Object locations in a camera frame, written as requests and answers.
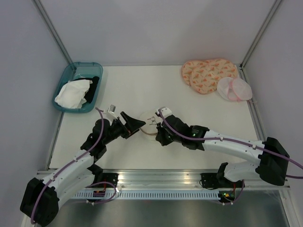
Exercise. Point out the right side aluminium rail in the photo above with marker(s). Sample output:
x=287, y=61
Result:
x=253, y=108

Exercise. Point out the teal plastic bin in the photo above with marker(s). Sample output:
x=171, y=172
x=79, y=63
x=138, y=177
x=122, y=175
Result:
x=79, y=71

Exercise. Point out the black garment in bin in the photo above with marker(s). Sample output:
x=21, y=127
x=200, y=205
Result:
x=93, y=82

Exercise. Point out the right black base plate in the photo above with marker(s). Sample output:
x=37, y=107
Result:
x=212, y=181

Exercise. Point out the white cloth in bin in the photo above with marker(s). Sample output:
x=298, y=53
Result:
x=71, y=95

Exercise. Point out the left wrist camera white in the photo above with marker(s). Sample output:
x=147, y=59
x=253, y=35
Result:
x=111, y=115

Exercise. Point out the aluminium front rail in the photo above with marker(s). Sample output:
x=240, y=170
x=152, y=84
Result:
x=169, y=180

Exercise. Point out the right aluminium frame post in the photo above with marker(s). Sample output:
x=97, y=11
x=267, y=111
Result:
x=265, y=24

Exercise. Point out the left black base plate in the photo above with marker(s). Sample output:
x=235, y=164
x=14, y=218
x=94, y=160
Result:
x=106, y=177

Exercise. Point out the pink trimmed mesh laundry bag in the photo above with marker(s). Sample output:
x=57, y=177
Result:
x=234, y=89

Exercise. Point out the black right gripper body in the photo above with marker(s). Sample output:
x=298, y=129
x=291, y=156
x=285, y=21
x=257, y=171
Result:
x=174, y=138

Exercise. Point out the aluminium frame post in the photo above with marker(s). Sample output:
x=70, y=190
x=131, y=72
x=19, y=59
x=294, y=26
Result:
x=49, y=24
x=265, y=24

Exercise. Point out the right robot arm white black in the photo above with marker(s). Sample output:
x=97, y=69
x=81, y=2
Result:
x=266, y=160

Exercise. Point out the left aluminium frame post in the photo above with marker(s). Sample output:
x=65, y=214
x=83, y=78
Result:
x=49, y=24

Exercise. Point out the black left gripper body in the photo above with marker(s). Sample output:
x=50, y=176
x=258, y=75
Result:
x=117, y=129

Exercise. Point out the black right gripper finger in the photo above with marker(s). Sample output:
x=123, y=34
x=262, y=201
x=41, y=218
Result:
x=163, y=138
x=160, y=129

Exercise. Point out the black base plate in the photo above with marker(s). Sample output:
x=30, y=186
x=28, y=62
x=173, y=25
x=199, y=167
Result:
x=212, y=181
x=106, y=177

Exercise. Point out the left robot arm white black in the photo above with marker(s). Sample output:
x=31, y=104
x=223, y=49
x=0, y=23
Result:
x=44, y=197

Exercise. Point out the orange floral laundry bag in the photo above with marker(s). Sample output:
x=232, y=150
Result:
x=203, y=75

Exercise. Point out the white slotted cable duct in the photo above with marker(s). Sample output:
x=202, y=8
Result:
x=147, y=195

